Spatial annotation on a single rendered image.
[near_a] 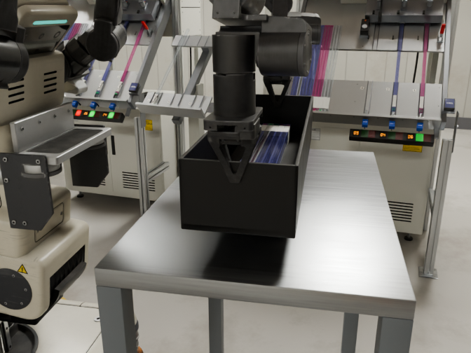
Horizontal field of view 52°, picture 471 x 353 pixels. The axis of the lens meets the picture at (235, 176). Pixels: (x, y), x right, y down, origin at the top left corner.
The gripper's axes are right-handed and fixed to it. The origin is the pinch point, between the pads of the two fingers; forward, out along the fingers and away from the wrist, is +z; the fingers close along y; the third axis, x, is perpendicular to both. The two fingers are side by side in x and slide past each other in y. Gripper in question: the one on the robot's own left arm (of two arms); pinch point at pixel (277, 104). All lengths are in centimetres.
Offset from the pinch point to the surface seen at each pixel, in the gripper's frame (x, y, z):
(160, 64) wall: 186, 435, 42
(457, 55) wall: -135, 397, 26
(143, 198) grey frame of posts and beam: 82, 104, 73
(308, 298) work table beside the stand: -11, -63, 14
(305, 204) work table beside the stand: -9.2, -33.5, 13.0
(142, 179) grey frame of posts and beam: 81, 104, 62
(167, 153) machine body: 79, 140, 59
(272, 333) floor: 4, 31, 93
